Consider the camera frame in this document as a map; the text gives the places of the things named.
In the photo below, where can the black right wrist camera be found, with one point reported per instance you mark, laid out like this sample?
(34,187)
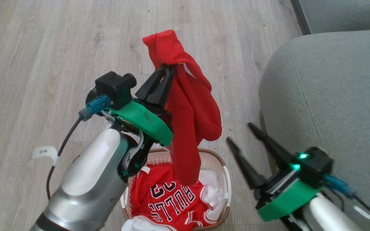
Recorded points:
(316,166)

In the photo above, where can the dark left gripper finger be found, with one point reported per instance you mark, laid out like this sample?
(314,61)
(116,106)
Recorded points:
(167,89)
(151,86)

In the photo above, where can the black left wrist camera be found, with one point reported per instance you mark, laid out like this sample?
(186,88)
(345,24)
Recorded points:
(114,86)

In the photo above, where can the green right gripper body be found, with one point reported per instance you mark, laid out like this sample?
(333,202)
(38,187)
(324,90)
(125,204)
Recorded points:
(284,199)

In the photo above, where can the white basket with brown rim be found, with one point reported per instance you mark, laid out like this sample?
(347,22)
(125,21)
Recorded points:
(225,179)

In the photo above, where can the grey sofa section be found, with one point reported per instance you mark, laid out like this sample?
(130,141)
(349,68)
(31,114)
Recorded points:
(345,14)

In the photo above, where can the plain red garment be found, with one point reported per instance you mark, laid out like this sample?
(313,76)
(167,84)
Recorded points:
(191,112)

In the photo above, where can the red Bulls jersey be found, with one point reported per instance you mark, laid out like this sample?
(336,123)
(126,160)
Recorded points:
(172,205)

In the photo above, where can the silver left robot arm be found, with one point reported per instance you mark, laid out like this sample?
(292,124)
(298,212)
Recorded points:
(88,179)

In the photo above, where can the grey sofa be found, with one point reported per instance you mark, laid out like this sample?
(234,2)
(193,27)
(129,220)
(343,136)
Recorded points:
(326,96)

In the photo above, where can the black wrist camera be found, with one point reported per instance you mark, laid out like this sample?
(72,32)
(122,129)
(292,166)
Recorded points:
(316,166)
(114,86)

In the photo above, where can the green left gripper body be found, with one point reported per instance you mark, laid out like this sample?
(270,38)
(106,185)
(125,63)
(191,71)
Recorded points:
(140,120)

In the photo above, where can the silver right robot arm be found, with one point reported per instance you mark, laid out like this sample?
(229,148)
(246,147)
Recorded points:
(326,215)

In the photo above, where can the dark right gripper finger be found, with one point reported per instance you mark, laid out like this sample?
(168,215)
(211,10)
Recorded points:
(247,168)
(275,147)

